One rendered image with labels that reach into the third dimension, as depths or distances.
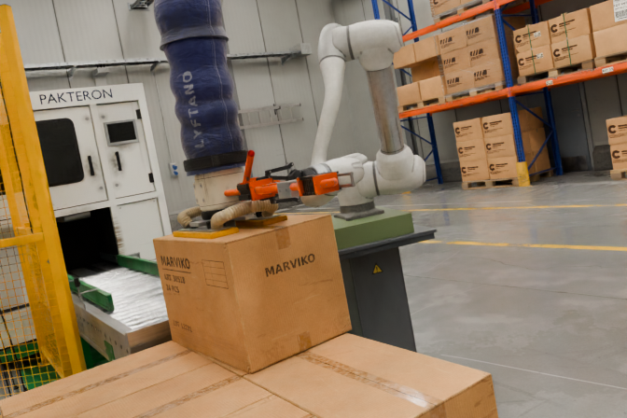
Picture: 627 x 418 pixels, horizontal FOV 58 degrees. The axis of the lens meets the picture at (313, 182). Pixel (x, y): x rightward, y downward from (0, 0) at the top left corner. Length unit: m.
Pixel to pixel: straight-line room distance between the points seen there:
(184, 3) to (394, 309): 1.50
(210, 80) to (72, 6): 10.12
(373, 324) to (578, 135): 8.42
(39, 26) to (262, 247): 10.26
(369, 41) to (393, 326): 1.21
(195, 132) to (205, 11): 0.40
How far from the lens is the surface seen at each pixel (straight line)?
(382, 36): 2.17
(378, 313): 2.50
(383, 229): 2.35
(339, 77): 2.13
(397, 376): 1.56
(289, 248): 1.78
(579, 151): 10.62
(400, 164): 2.38
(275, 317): 1.77
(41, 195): 2.99
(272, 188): 1.63
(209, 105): 1.91
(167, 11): 1.98
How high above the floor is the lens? 1.16
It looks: 3 degrees down
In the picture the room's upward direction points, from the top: 10 degrees counter-clockwise
